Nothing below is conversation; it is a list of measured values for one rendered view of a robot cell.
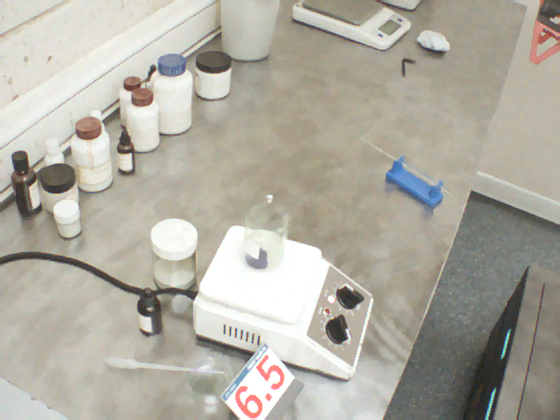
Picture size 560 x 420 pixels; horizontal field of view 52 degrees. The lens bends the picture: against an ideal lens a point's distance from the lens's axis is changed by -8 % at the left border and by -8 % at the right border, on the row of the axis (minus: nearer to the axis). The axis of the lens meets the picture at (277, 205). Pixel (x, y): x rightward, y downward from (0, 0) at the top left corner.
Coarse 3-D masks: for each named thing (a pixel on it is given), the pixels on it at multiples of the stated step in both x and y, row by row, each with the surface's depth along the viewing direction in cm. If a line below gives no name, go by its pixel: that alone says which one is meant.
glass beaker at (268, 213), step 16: (256, 208) 71; (272, 208) 72; (288, 208) 70; (256, 224) 67; (272, 224) 73; (288, 224) 68; (256, 240) 68; (272, 240) 68; (256, 256) 70; (272, 256) 70; (256, 272) 72
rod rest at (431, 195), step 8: (392, 168) 101; (400, 168) 102; (392, 176) 101; (400, 176) 101; (408, 176) 102; (400, 184) 101; (408, 184) 100; (416, 184) 100; (424, 184) 100; (416, 192) 99; (424, 192) 99; (432, 192) 97; (440, 192) 99; (424, 200) 98; (432, 200) 97
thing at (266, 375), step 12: (264, 360) 69; (276, 360) 70; (252, 372) 68; (264, 372) 69; (276, 372) 70; (240, 384) 66; (252, 384) 67; (264, 384) 68; (276, 384) 69; (240, 396) 66; (252, 396) 67; (264, 396) 68; (240, 408) 65; (252, 408) 66; (264, 408) 67
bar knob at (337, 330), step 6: (336, 318) 71; (342, 318) 71; (330, 324) 71; (336, 324) 71; (342, 324) 70; (330, 330) 70; (336, 330) 71; (342, 330) 70; (348, 330) 70; (330, 336) 70; (336, 336) 70; (342, 336) 70; (348, 336) 70; (336, 342) 70; (342, 342) 70
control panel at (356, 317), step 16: (336, 272) 77; (336, 288) 75; (320, 304) 72; (336, 304) 74; (368, 304) 77; (320, 320) 71; (352, 320) 74; (320, 336) 70; (352, 336) 73; (336, 352) 70; (352, 352) 71
